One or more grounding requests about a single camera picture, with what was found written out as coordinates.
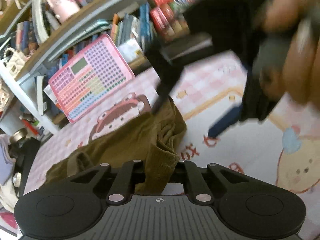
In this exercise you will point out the pink cartoon canister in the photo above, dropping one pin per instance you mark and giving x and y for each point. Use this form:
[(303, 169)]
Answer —
[(62, 2)]

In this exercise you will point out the pink learning tablet toy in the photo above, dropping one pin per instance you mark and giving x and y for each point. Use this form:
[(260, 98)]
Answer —
[(95, 80)]

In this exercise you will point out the brass bowl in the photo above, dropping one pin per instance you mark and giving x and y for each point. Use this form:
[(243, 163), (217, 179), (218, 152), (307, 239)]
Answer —
[(19, 134)]

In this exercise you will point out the thick dark blue book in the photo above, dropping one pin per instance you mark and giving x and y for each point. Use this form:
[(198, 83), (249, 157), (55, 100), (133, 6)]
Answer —
[(42, 95)]

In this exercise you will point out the dark bag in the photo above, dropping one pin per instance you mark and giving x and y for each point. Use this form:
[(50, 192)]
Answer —
[(25, 165)]

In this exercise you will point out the pale cloth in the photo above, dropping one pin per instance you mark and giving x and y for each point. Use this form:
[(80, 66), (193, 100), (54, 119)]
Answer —
[(6, 170)]

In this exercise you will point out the red thick dictionary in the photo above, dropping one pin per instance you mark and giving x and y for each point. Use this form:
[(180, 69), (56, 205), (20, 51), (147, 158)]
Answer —
[(161, 23)]

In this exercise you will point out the row of thin blue books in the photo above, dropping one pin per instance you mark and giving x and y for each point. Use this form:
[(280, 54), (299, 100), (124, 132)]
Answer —
[(130, 27)]

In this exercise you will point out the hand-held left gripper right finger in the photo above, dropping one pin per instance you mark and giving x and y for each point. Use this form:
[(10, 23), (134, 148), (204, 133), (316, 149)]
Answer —
[(190, 172)]

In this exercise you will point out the white card box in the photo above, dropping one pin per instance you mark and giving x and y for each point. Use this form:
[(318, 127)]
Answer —
[(130, 51)]

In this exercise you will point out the white bookshelf with wooden boards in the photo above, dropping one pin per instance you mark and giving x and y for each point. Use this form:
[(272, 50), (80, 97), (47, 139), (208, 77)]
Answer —
[(27, 99)]

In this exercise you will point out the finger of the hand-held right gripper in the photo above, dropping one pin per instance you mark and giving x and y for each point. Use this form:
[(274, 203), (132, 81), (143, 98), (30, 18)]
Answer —
[(225, 121), (165, 72)]

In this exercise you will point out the pink cartoon desk mat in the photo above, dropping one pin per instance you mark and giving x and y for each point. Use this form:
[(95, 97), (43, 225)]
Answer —
[(200, 90)]

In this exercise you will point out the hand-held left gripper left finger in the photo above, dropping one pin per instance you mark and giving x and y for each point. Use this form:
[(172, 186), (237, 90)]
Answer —
[(130, 172)]

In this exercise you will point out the person's right hand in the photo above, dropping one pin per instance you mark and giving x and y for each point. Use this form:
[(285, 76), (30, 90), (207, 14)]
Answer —
[(302, 62)]

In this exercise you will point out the white quilted bag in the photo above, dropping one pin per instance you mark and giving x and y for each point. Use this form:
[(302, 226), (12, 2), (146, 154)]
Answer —
[(15, 62)]

